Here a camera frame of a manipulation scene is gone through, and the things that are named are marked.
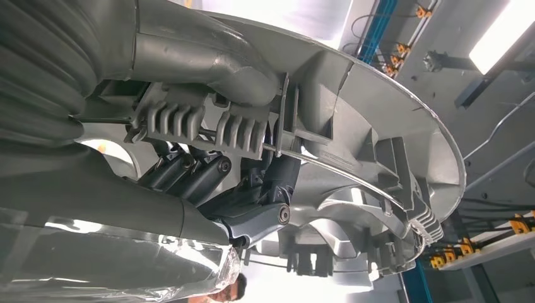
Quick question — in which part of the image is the person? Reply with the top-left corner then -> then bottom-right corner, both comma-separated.
188,273 -> 248,303

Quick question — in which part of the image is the ceiling light panel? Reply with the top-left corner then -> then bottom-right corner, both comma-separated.
467,0 -> 535,76

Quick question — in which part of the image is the grey ceiling pipe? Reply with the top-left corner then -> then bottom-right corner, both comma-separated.
464,140 -> 535,191

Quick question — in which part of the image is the white ceiling tray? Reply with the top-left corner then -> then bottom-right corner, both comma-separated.
438,232 -> 535,273

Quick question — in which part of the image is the dark steel ceiling beam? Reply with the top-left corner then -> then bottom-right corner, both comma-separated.
423,49 -> 535,110

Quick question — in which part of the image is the clear plastic cover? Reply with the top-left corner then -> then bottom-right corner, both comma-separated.
0,209 -> 242,303

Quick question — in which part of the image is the blue ceiling cable tray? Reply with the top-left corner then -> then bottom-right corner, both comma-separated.
400,258 -> 437,303
357,0 -> 399,64

